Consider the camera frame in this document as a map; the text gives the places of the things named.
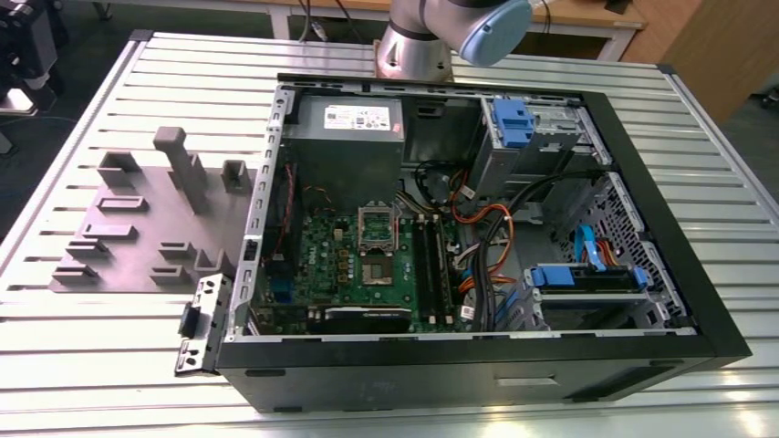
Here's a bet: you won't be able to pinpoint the metal socket cover frame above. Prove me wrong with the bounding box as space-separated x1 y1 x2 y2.
354 199 401 256

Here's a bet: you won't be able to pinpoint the CPU socket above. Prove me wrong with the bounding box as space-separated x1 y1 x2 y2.
358 255 397 287

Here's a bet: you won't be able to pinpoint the grey plastic parts rack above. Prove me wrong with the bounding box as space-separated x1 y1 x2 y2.
46 126 260 294

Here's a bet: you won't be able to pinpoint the black case fan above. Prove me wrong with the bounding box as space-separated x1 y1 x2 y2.
270 160 300 232

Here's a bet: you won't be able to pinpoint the grey power supply unit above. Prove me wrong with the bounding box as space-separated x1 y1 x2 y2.
284 94 408 211

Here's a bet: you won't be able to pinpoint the metal expansion card retainer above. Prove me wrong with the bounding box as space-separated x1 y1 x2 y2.
173 272 237 378

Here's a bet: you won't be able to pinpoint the green motherboard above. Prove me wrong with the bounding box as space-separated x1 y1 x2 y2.
253 200 470 335

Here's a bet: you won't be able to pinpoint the black graphics card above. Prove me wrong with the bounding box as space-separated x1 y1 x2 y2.
305 303 414 336

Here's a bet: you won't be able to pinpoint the blue plastic drive latch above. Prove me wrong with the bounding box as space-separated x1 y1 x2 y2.
493 98 536 150

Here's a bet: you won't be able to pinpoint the grey metal drive cage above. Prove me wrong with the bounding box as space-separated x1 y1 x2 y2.
470 93 613 200

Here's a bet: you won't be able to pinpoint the wooden desk white legs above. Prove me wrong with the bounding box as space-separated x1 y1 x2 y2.
266 0 647 61

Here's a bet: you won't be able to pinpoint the black open PC case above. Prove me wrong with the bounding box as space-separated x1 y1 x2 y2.
173 71 753 415

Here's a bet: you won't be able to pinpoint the hard disk in blue carrier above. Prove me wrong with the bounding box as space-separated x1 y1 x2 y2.
521 263 651 296

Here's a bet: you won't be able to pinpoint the grey metal disk bay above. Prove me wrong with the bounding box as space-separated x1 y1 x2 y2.
520 259 692 333

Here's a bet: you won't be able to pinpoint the wooden cabinet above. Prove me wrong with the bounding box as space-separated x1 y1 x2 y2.
623 0 779 125

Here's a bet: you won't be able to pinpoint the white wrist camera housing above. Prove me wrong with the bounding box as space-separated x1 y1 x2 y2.
0 85 38 114

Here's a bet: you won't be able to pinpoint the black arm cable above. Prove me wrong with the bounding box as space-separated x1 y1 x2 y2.
297 0 325 43

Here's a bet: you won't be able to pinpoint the red black fan wire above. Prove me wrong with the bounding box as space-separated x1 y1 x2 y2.
273 162 298 264

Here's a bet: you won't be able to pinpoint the dark blue retainer handle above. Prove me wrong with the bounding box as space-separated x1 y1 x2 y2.
174 305 201 339

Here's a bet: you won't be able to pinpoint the yellow black wire bundle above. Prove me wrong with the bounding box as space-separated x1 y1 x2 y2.
394 191 438 215

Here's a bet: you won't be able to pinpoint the black wire loop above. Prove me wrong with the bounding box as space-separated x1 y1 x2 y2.
412 159 466 211

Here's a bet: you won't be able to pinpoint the white plug wire bundle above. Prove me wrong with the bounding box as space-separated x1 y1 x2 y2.
450 241 482 275

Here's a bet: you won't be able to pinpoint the orange yellow wire bundle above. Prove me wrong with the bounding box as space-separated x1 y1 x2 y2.
452 203 520 297

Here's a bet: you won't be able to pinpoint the thick black cable bundle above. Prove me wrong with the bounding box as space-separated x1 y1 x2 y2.
473 168 601 332

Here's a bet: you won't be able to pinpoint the blue flat wire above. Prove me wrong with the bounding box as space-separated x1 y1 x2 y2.
493 289 520 330
573 224 612 271

